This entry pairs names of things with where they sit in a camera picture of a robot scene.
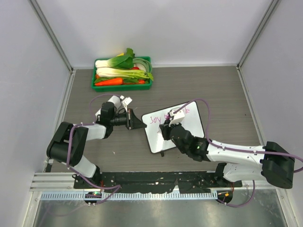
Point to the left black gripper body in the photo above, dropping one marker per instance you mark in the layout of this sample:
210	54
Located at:
125	119

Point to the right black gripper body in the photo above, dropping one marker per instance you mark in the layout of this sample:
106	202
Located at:
172	139

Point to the small whiteboard with black frame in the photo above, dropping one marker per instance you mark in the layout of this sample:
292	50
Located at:
192	122

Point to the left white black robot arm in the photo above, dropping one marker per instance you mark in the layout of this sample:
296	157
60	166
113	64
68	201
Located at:
68	143

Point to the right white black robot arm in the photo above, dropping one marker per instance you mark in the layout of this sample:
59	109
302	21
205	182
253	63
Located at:
235	163

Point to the green plastic tray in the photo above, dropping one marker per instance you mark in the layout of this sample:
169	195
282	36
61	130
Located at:
129	87

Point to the large orange carrot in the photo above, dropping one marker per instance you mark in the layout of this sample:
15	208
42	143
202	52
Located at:
110	82

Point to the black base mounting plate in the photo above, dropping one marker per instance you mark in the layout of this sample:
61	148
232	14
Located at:
161	182

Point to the lower bok choy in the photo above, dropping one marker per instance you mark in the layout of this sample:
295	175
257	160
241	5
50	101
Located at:
107	72

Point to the bok choy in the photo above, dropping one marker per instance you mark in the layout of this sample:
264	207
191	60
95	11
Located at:
107	72
122	61

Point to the upper bok choy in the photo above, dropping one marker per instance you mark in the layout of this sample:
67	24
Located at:
122	61

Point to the green long beans bundle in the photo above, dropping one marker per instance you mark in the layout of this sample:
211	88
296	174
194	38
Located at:
143	64

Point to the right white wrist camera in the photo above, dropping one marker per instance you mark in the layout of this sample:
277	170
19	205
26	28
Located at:
179	115

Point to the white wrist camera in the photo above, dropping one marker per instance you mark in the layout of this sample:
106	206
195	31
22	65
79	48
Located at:
179	115
125	101

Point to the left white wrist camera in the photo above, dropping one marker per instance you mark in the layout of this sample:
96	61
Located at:
125	101

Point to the white slotted cable duct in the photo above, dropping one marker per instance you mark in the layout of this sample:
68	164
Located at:
90	196

